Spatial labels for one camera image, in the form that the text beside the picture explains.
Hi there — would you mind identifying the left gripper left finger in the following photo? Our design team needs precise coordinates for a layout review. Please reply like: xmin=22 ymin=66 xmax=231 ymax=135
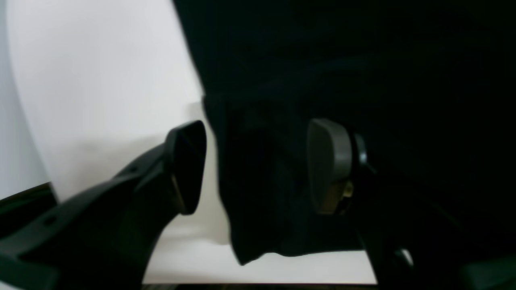
xmin=1 ymin=120 xmax=207 ymax=290

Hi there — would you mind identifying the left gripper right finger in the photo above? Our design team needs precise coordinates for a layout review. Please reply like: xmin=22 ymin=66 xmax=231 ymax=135
xmin=307 ymin=118 xmax=515 ymax=290

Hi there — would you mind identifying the black T-shirt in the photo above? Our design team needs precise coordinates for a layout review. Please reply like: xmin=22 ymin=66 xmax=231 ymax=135
xmin=174 ymin=0 xmax=515 ymax=265

